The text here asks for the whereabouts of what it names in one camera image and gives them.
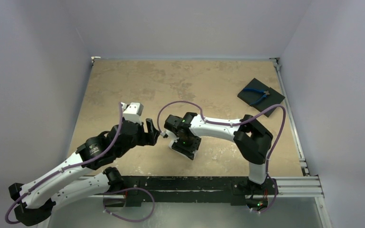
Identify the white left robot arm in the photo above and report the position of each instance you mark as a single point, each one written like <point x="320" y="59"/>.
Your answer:
<point x="35" y="202"/>

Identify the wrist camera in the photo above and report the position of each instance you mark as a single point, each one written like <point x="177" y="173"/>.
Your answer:
<point x="166" y="134"/>
<point x="132" y="112"/>

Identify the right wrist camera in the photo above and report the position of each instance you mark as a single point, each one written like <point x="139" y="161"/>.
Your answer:
<point x="166" y="134"/>

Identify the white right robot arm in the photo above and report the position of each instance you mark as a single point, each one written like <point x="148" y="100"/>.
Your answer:
<point x="252" y="139"/>

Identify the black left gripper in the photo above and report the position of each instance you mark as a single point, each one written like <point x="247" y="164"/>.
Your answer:
<point x="152" y="133"/>

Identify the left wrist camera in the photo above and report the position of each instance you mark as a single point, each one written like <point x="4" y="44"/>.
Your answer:
<point x="132" y="112"/>

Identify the black flat box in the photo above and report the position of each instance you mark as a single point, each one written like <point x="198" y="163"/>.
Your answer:
<point x="260" y="96"/>

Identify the aluminium frame rail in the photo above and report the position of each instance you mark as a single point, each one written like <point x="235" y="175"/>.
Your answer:
<point x="292" y="187"/>

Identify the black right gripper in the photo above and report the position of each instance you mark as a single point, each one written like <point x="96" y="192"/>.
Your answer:
<point x="185" y="148"/>

